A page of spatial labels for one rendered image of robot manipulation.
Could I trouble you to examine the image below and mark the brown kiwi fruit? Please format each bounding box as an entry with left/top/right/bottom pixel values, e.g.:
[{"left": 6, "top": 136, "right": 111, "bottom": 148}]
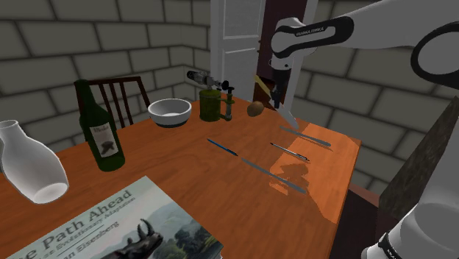
[{"left": 246, "top": 100, "right": 266, "bottom": 118}]

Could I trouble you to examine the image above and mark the white door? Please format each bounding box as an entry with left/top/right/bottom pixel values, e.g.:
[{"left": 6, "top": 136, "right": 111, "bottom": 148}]
[{"left": 210, "top": 0, "right": 319, "bottom": 109}]

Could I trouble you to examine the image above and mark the black silver pen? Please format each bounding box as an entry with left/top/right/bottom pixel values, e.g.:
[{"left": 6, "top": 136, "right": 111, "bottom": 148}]
[{"left": 269, "top": 142, "right": 310, "bottom": 163}]

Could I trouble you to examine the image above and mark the green blowtorch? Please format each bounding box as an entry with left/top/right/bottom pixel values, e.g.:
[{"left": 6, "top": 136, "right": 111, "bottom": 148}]
[{"left": 185, "top": 70, "right": 236, "bottom": 123}]

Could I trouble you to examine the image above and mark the blue pen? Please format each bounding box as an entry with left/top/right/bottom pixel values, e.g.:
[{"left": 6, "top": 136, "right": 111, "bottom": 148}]
[{"left": 206, "top": 138, "right": 239, "bottom": 157}]

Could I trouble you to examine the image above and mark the long grey table knife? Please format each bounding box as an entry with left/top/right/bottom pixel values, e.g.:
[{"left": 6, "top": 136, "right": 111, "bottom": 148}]
[{"left": 240, "top": 157, "right": 308, "bottom": 195}]

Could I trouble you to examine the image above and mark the white bowl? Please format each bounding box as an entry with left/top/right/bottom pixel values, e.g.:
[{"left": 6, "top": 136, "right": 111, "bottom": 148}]
[{"left": 147, "top": 98, "right": 193, "bottom": 129}]

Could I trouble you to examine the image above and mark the orange wooden table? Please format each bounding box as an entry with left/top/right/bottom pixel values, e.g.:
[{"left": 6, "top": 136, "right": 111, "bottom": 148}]
[{"left": 0, "top": 96, "right": 363, "bottom": 259}]

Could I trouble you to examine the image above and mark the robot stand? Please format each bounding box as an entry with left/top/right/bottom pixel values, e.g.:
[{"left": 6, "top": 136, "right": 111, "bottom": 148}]
[{"left": 379, "top": 96, "right": 459, "bottom": 221}]

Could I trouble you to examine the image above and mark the dark wooden chair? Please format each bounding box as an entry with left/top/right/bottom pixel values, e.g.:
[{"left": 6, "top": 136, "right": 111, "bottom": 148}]
[{"left": 74, "top": 75, "right": 152, "bottom": 130}]

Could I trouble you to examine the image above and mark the green wine bottle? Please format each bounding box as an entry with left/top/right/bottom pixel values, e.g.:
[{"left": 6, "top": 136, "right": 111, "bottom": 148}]
[{"left": 74, "top": 79, "right": 127, "bottom": 173}]

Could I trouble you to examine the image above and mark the rhinoceros cover book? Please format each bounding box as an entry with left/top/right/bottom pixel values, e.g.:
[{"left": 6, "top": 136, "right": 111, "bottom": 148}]
[{"left": 6, "top": 175, "right": 224, "bottom": 259}]

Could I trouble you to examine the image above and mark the white vase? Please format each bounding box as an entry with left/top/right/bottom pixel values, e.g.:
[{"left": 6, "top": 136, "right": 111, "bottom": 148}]
[{"left": 0, "top": 119, "right": 70, "bottom": 205}]

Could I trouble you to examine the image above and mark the tan handled kitchen knife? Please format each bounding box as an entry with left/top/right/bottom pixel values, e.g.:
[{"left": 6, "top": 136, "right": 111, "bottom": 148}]
[{"left": 253, "top": 74, "right": 300, "bottom": 131}]

